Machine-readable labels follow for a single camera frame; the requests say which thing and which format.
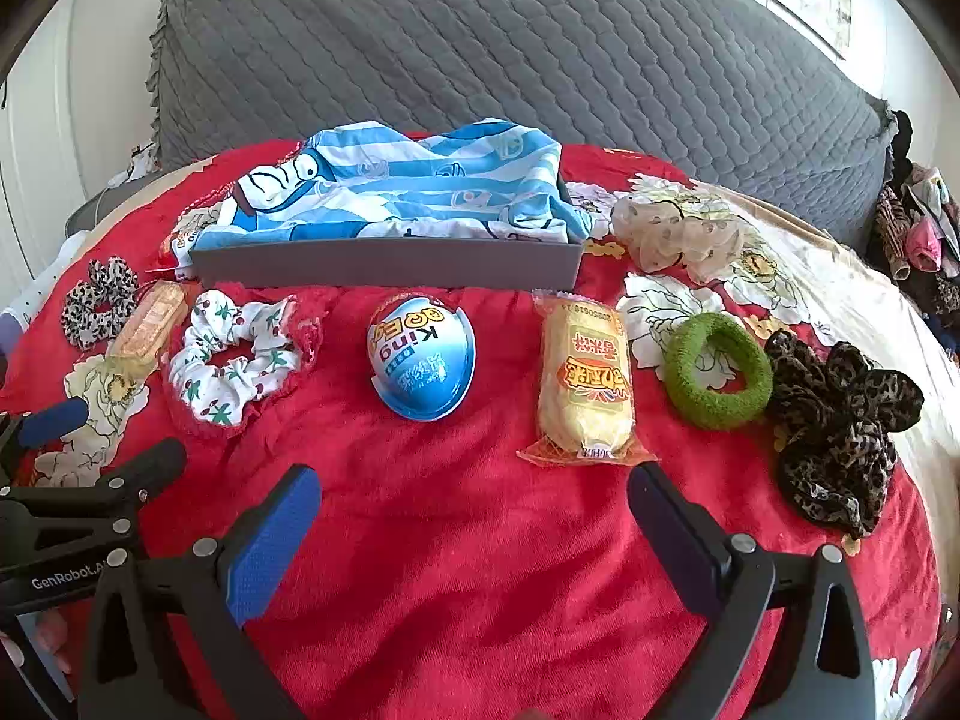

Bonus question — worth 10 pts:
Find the cream sheer scrunchie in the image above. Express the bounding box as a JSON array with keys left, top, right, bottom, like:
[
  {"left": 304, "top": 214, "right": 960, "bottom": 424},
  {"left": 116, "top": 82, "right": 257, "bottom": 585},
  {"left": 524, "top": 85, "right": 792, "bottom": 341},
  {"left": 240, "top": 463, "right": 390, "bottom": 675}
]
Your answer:
[{"left": 609, "top": 195, "right": 747, "bottom": 286}]

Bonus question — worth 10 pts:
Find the green fuzzy scrunchie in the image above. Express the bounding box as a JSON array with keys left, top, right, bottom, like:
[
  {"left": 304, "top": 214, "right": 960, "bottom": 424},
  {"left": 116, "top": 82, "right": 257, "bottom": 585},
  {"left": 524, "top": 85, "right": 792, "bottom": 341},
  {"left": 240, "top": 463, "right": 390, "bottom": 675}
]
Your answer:
[{"left": 664, "top": 313, "right": 773, "bottom": 432}]

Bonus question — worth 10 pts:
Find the dark brown leopard scrunchie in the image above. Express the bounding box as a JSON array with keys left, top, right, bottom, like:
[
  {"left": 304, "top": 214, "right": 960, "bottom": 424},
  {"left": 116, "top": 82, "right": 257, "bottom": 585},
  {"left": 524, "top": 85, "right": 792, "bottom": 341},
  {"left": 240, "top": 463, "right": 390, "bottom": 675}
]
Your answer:
[{"left": 763, "top": 328, "right": 925, "bottom": 539}]

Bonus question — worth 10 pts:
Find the blue striped cartoon cloth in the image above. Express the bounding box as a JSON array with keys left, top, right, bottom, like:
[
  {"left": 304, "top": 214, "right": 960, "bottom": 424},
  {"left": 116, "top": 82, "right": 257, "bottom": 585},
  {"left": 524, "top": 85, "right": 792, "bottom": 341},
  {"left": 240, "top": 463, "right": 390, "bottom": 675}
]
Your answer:
[{"left": 191, "top": 118, "right": 593, "bottom": 252}]

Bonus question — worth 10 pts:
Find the white cherry print scrunchie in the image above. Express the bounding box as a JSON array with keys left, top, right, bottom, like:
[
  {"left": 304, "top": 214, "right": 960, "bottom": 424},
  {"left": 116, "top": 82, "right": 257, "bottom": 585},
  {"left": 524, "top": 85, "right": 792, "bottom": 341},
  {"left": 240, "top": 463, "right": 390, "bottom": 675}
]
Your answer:
[{"left": 169, "top": 289, "right": 301, "bottom": 428}]

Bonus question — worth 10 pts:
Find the orange snack packet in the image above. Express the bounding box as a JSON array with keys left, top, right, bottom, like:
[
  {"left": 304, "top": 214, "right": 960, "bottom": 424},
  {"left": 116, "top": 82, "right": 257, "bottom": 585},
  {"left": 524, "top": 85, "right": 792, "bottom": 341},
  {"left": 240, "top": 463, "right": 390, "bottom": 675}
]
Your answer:
[{"left": 105, "top": 279, "right": 188, "bottom": 383}]

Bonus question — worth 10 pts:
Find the blue toy egg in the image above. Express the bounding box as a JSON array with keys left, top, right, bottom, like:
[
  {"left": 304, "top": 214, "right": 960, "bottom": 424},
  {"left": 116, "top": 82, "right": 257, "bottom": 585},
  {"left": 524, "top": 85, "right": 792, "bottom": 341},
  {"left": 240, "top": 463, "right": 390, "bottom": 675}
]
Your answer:
[{"left": 365, "top": 294, "right": 477, "bottom": 422}]

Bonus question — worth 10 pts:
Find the red white snack packet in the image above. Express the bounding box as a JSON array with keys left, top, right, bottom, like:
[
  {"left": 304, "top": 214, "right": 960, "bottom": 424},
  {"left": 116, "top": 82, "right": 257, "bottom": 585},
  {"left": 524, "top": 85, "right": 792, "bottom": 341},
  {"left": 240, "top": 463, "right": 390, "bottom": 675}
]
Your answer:
[{"left": 161, "top": 202, "right": 226, "bottom": 271}]

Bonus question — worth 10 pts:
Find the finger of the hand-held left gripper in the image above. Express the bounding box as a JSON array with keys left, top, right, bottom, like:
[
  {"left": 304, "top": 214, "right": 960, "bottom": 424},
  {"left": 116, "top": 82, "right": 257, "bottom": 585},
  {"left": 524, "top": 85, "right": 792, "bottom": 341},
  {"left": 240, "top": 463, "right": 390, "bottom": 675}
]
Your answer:
[
  {"left": 0, "top": 397, "right": 91, "bottom": 488},
  {"left": 0, "top": 436, "right": 188, "bottom": 552}
]

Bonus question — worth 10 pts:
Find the red floral blanket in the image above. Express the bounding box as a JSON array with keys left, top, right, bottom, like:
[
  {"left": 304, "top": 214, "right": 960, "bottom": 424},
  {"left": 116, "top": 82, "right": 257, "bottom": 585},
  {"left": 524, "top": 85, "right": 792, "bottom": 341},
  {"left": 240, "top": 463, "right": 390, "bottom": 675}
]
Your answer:
[{"left": 0, "top": 139, "right": 960, "bottom": 720}]

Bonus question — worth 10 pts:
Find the pile of clothes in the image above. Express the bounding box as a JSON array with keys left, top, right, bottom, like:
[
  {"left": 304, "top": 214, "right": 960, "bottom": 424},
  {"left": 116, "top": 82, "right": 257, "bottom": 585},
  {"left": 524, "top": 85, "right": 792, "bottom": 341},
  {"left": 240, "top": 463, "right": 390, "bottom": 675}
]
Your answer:
[{"left": 866, "top": 111, "right": 960, "bottom": 361}]

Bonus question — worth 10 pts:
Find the grey storage box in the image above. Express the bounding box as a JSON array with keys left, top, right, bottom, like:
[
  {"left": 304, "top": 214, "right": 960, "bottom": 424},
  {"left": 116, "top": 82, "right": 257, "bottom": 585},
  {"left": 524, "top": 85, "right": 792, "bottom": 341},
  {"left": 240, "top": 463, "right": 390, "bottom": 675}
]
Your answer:
[{"left": 189, "top": 165, "right": 587, "bottom": 292}]

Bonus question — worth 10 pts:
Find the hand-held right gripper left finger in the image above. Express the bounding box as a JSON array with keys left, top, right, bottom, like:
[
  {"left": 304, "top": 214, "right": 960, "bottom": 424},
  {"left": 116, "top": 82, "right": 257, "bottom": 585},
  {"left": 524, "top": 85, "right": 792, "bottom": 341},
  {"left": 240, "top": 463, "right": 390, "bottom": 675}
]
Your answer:
[{"left": 79, "top": 463, "right": 323, "bottom": 720}]

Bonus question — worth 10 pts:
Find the white dotted cloth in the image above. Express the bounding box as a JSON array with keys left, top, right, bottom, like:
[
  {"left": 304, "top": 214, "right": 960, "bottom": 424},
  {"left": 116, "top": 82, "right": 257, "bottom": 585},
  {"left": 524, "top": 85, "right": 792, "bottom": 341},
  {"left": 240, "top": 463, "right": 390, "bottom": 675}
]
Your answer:
[{"left": 0, "top": 231, "right": 87, "bottom": 331}]

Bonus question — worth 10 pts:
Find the yellow cake packet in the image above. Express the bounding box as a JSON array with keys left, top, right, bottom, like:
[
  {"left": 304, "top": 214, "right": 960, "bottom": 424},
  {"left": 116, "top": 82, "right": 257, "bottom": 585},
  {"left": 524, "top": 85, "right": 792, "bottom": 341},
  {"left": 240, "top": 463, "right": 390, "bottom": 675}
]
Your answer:
[{"left": 516, "top": 289, "right": 661, "bottom": 466}]

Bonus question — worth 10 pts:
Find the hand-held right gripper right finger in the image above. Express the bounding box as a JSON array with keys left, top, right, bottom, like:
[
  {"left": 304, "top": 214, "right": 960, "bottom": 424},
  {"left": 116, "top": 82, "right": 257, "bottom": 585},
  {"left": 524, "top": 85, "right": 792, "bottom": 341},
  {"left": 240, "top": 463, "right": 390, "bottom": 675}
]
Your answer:
[{"left": 627, "top": 462, "right": 878, "bottom": 720}]

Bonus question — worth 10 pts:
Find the person's left hand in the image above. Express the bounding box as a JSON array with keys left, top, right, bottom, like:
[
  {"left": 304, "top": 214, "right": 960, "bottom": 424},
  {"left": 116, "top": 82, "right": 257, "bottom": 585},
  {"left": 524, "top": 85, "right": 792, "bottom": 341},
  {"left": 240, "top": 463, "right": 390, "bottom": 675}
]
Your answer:
[{"left": 0, "top": 607, "right": 76, "bottom": 680}]

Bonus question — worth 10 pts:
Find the grey chair seat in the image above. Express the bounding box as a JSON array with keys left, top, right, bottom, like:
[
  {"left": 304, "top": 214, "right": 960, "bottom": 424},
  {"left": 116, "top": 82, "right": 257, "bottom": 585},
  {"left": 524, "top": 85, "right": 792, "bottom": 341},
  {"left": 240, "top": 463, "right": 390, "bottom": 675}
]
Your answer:
[{"left": 64, "top": 187, "right": 125, "bottom": 241}]

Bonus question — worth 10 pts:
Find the grey quilted cover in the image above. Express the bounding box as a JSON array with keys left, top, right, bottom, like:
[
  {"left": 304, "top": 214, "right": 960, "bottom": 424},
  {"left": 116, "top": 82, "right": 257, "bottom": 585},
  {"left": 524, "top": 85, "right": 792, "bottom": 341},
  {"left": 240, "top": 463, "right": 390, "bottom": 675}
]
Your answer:
[{"left": 146, "top": 0, "right": 897, "bottom": 256}]

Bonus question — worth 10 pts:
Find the black white leopard scrunchie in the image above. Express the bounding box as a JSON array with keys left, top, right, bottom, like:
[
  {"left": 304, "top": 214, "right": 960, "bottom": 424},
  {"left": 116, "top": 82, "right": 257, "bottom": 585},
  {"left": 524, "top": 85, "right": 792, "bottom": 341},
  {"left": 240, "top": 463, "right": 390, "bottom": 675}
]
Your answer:
[{"left": 60, "top": 256, "right": 140, "bottom": 352}]

